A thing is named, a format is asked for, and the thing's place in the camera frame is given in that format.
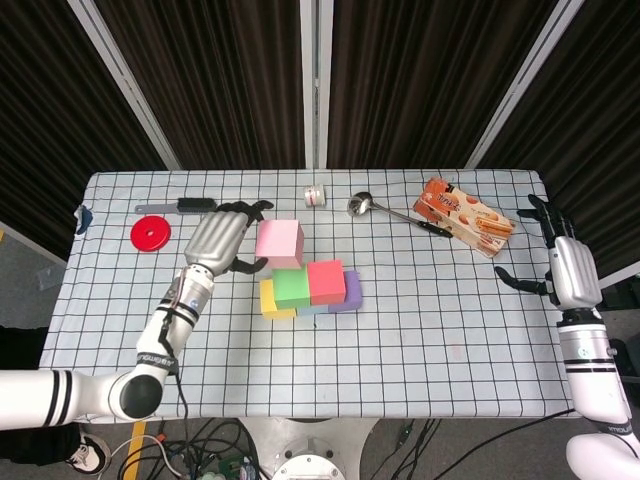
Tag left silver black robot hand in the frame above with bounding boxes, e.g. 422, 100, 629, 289
183, 199, 275, 277

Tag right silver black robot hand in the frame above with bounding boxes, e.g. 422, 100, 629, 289
493, 193, 604, 310

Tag pink foam cube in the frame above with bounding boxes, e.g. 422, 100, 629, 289
254, 218, 305, 271

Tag yellow foam cube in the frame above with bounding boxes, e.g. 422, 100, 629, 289
259, 278, 299, 321

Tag green foam cube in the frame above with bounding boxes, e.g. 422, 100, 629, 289
272, 267, 312, 310

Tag red foam cube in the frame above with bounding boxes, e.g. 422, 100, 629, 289
306, 258, 346, 306

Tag purple foam cube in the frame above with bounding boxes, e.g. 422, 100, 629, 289
327, 270, 364, 314

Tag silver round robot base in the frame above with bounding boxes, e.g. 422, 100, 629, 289
234, 417, 381, 480

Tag grey brush black bristles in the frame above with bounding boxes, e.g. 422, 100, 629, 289
134, 197, 219, 217

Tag white partition base bar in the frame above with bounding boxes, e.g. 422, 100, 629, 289
0, 219, 69, 264
597, 273, 640, 292

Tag red plastic disc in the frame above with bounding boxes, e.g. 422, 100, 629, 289
130, 215, 172, 253

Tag dark corrugated partition panel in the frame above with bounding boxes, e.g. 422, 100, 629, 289
94, 0, 307, 170
327, 0, 560, 170
0, 0, 169, 261
477, 0, 640, 289

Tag orange biscuit box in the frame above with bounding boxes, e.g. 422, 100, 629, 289
412, 177, 517, 259

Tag blue tape scrap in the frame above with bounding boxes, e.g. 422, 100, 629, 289
73, 204, 95, 236

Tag white black checkered tablecloth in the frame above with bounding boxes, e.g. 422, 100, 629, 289
38, 168, 586, 421

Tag green circuit board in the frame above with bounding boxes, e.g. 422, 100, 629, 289
214, 455, 254, 476

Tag white black sneaker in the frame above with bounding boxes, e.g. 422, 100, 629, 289
64, 433, 111, 474

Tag metal ladle black handle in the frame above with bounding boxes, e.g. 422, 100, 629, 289
347, 191, 454, 239

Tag white partition post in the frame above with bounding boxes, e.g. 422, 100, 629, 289
464, 0, 587, 169
298, 0, 335, 170
67, 0, 182, 171

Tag black floor cable bundle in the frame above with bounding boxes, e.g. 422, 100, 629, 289
392, 418, 444, 480
154, 418, 261, 480

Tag white floor cable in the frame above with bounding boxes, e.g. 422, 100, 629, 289
97, 433, 186, 480

